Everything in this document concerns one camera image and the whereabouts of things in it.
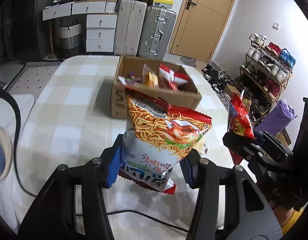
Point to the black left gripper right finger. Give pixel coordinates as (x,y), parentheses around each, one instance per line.
(229,204)

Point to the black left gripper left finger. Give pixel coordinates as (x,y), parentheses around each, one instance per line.
(52,214)

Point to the red crisps bag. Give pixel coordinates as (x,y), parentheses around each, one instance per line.
(239,127)

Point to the shoestring potato snack bag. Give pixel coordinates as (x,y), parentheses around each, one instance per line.
(157,137)

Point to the purple grape candy bag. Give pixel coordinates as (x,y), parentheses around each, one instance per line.
(131,79)

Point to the red chili snack bag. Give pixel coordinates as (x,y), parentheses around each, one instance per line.
(171,80)

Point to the yellow shirt sleeve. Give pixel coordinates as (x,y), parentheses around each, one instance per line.
(285,227)

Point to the blue bowl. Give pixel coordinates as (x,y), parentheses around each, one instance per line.
(6,153)

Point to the wooden shoe rack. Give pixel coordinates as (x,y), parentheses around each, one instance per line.
(264,75)

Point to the patterned floor rug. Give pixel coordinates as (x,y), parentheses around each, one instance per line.
(33,77)

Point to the orange snack packet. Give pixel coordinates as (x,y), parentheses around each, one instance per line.
(149,77)

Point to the striped woven laundry basket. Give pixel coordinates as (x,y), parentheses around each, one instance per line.
(70,39)

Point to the wooden door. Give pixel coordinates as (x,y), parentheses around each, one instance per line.
(199,27)

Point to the white drawer desk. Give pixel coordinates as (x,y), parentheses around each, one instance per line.
(100,23)

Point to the beige hard suitcase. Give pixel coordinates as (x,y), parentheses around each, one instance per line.
(130,18)

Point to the silver aluminium suitcase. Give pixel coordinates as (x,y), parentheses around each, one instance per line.
(156,32)

